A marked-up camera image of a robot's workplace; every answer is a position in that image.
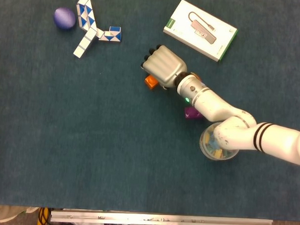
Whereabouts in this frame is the white cloth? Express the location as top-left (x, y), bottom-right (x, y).
top-left (0, 205), bottom-right (39, 225)

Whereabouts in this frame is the blue white snake puzzle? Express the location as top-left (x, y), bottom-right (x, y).
top-left (72, 0), bottom-right (123, 61)

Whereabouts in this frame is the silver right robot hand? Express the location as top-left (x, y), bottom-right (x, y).
top-left (140, 43), bottom-right (189, 90)

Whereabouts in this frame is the purple building block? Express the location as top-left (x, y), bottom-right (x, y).
top-left (184, 106), bottom-right (204, 120)

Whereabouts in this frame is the white USB hub box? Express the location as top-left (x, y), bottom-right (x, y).
top-left (161, 0), bottom-right (240, 64)

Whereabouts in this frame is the aluminium frame rail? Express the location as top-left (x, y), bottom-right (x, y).
top-left (50, 209), bottom-right (274, 225)

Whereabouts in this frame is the blue felt table cover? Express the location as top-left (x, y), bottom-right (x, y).
top-left (0, 0), bottom-right (300, 221)

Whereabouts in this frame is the orange building block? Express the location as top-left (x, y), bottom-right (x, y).
top-left (144, 74), bottom-right (159, 91)

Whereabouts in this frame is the purple ball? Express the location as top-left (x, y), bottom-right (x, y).
top-left (53, 6), bottom-right (77, 30)

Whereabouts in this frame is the yellow cable bundle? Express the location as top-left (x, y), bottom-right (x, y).
top-left (37, 207), bottom-right (52, 225)

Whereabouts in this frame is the clear tub of binder clips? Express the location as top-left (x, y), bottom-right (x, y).
top-left (198, 121), bottom-right (241, 162)

